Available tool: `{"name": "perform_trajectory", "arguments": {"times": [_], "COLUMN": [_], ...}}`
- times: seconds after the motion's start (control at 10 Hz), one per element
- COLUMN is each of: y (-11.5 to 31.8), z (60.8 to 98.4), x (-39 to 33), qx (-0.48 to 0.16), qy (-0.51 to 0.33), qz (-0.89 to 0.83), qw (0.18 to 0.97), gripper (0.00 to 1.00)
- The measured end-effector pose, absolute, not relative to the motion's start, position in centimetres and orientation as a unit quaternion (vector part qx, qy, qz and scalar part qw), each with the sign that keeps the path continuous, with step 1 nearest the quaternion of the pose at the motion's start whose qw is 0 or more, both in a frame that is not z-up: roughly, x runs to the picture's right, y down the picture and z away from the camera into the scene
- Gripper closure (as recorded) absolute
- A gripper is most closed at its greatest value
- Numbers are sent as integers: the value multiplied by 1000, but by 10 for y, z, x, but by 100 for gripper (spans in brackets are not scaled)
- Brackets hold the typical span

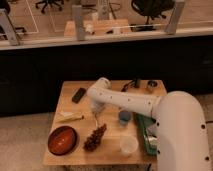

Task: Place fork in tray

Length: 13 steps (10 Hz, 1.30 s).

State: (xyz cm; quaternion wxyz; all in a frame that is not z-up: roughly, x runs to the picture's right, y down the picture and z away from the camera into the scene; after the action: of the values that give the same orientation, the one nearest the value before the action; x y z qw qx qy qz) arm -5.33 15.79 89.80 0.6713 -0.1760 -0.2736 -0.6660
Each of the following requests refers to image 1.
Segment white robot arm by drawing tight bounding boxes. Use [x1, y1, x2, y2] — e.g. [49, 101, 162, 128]
[87, 77, 211, 171]

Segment green plastic tray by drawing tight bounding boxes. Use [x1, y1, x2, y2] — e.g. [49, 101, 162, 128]
[135, 114, 157, 155]

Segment black rectangular block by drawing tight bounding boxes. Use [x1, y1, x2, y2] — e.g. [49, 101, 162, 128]
[72, 88, 86, 103]

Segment blue cup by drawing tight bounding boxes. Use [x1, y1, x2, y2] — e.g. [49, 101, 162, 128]
[118, 110, 132, 126]

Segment wooden table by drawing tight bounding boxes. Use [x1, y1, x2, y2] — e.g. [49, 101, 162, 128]
[42, 79, 169, 171]

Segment yellow banana piece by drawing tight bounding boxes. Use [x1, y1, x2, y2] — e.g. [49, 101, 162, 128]
[58, 113, 84, 122]

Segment bunch of dark grapes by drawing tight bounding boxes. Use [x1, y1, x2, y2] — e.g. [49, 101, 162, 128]
[84, 124, 107, 151]

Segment red wooden bowl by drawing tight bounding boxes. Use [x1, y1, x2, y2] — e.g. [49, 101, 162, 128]
[48, 126, 77, 155]

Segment metal tin can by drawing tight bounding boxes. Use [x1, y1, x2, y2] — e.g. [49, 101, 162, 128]
[146, 80, 158, 92]

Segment left office chair base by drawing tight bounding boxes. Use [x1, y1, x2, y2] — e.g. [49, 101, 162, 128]
[35, 0, 64, 14]

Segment black office chair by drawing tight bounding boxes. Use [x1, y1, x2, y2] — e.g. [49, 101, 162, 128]
[131, 0, 175, 25]

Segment grey metal post middle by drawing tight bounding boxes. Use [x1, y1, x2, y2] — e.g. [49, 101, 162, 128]
[72, 5, 85, 41]

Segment grey metal post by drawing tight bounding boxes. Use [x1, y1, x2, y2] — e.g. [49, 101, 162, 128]
[0, 9, 20, 46]
[72, 5, 85, 41]
[165, 0, 185, 35]

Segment grey metal post right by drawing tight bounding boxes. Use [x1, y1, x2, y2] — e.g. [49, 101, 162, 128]
[165, 0, 185, 35]

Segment grey metal post left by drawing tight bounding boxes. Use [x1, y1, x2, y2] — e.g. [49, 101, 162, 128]
[0, 9, 20, 46]

